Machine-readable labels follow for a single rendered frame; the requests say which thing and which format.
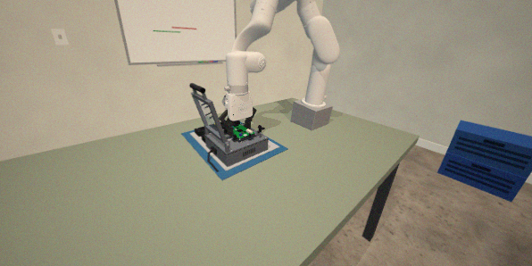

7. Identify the green circuit board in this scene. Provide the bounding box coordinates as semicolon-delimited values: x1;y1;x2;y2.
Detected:
232;124;255;138

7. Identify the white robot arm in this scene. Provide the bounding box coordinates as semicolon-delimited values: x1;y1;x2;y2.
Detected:
224;0;340;108

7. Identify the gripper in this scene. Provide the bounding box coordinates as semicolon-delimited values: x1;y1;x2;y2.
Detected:
219;91;257;137

